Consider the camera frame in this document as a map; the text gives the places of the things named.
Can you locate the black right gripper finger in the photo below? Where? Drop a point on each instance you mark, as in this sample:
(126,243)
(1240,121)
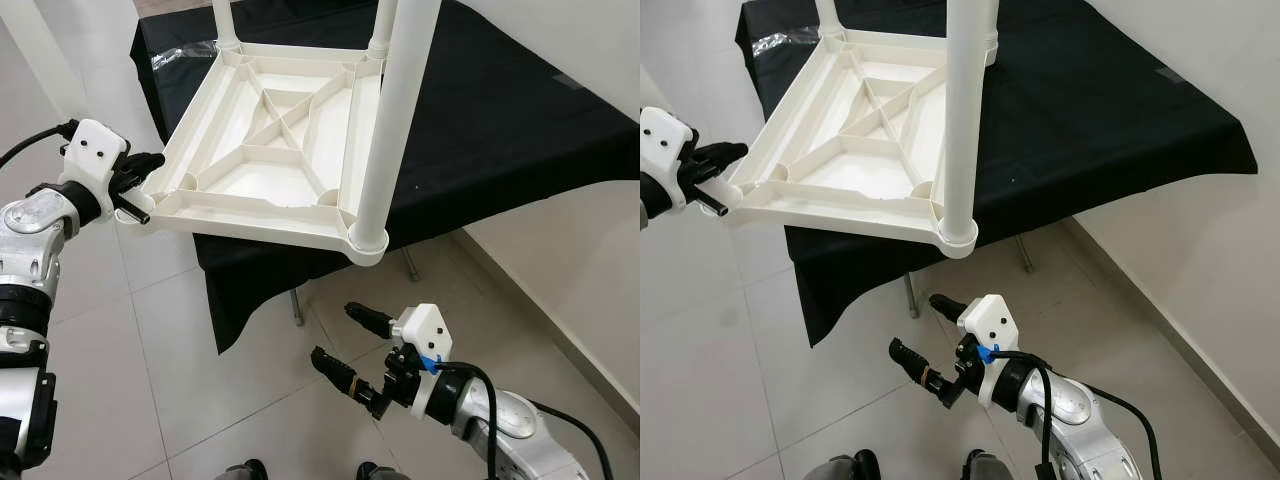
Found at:
(915,365)
(340,378)
(948,307)
(370,320)

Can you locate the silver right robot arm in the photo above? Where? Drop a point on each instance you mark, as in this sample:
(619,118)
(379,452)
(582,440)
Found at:
(1075,430)
(520,440)

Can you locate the grey metal table leg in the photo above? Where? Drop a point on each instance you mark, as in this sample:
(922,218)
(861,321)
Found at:
(297,305)
(911,295)
(1024,253)
(410,262)

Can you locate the grey robot right leg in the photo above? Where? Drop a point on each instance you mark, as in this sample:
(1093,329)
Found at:
(988,468)
(382,473)

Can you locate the grey robot leg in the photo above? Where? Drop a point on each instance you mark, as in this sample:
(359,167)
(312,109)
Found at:
(988,468)
(382,473)
(845,468)
(242,472)

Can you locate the clear tape strip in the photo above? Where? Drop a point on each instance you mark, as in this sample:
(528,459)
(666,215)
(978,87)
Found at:
(785,40)
(1172,75)
(570,82)
(180,55)

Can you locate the grey robot left leg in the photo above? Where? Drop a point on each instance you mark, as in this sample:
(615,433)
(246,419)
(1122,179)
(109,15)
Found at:
(845,468)
(242,472)

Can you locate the white plastic table top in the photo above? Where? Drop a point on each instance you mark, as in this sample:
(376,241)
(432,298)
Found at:
(270,215)
(860,205)

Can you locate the black tablecloth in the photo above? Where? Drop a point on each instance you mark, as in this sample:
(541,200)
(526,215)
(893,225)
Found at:
(500,120)
(1080,120)

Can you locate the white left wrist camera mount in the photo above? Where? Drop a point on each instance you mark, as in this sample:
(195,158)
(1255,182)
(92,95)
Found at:
(662,145)
(92,150)

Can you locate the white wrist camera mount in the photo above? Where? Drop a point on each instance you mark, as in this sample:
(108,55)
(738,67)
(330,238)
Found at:
(425,325)
(992,318)
(662,145)
(92,150)

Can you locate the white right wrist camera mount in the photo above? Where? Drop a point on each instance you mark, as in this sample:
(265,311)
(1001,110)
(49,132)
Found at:
(425,325)
(992,318)

